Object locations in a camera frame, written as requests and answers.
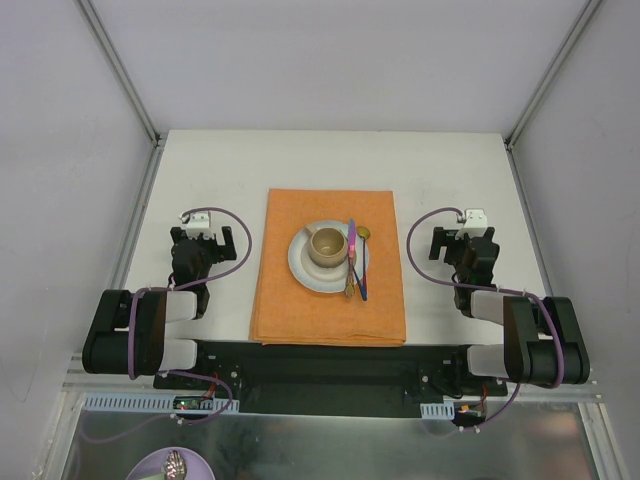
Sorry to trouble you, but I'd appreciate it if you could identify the orange cloth placemat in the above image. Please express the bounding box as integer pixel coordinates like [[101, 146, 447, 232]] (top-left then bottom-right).
[[250, 189, 406, 347]]

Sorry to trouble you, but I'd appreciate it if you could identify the gold purple spoon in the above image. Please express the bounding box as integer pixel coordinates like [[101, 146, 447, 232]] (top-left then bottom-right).
[[356, 225, 370, 301]]

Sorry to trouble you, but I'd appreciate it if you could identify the blue metal fork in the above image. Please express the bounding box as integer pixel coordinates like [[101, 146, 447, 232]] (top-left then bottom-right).
[[349, 259, 368, 301]]

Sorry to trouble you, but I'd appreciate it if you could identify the white ceramic plate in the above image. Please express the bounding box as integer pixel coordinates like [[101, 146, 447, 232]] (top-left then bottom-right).
[[288, 220, 371, 294]]

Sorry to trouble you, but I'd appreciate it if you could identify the beige ceramic mug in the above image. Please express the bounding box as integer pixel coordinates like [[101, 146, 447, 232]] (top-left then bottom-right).
[[304, 224, 347, 269]]

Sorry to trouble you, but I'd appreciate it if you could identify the iridescent purple knife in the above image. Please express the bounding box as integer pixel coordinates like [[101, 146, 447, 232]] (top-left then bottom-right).
[[344, 218, 356, 298]]

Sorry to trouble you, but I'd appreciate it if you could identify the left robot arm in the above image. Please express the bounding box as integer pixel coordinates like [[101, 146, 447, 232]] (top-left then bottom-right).
[[82, 226, 237, 378]]

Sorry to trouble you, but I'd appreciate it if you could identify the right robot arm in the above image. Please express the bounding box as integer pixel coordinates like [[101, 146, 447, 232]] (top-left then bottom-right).
[[429, 227, 590, 395]]

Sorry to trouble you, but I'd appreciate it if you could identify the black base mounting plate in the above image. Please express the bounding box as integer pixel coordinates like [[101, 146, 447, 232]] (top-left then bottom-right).
[[153, 341, 507, 418]]

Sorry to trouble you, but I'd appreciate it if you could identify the silver cutlery on lilac plate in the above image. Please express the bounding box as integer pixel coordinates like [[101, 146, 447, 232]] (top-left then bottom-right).
[[161, 450, 187, 480]]

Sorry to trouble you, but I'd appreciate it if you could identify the lilac plate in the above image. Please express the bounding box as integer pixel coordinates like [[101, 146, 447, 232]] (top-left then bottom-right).
[[126, 447, 215, 480]]

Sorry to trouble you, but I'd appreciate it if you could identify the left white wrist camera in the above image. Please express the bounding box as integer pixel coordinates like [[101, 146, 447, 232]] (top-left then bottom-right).
[[180, 211, 211, 237]]

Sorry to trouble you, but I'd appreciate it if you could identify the right white cable duct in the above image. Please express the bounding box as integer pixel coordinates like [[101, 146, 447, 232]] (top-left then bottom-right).
[[420, 401, 455, 421]]

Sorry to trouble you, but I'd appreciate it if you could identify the white cable duct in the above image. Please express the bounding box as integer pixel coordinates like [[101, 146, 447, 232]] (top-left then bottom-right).
[[420, 401, 455, 421], [84, 393, 240, 416]]

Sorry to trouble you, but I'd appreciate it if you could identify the left white cable duct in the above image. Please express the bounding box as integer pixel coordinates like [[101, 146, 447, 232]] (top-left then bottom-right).
[[84, 393, 240, 416]]

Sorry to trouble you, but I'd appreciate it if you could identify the aluminium front rail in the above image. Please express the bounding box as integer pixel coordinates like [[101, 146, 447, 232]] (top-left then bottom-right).
[[61, 354, 605, 403]]

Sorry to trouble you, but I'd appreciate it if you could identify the left aluminium frame post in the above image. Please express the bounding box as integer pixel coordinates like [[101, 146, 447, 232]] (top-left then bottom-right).
[[75, 0, 162, 147]]

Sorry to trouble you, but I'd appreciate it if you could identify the aluminium frame post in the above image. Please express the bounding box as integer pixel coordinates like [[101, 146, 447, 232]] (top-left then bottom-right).
[[75, 0, 162, 147], [504, 0, 605, 152]]

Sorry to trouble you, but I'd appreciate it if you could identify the right aluminium frame post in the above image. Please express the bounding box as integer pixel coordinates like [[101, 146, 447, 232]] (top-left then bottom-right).
[[504, 0, 605, 152]]

